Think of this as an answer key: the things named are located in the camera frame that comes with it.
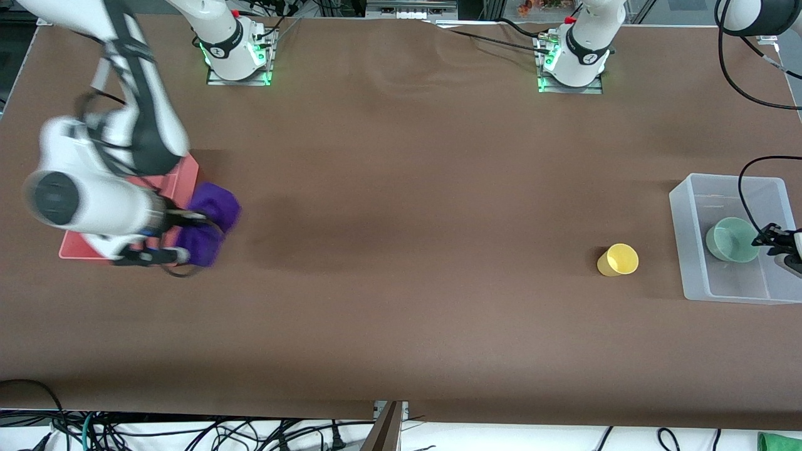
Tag purple cloth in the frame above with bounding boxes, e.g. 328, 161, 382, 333
172, 182, 242, 269

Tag pale green bowl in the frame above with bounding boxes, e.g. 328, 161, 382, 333
706, 217, 763, 262

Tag yellow cup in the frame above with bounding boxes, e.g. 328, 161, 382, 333
596, 244, 639, 277

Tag pink plastic bin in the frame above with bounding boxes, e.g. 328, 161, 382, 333
59, 153, 200, 267

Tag translucent white plastic bin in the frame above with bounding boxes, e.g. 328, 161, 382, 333
669, 174, 802, 305

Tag green object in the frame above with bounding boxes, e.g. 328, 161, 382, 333
757, 432, 802, 451

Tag brown table cover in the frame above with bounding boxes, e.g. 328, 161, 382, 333
0, 11, 802, 431

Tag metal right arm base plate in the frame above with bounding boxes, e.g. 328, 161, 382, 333
206, 28, 277, 86

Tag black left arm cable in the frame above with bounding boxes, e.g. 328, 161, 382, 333
716, 0, 802, 234

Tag looping black floor cable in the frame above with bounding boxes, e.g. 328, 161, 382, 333
0, 378, 71, 451

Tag tangled black floor cables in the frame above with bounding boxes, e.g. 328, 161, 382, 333
94, 417, 377, 451

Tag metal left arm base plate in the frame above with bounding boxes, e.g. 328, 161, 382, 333
536, 34, 605, 95

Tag silver rack rail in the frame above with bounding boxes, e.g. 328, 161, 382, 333
366, 0, 459, 21

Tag black cable across table cover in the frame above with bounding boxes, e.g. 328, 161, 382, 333
432, 18, 560, 52

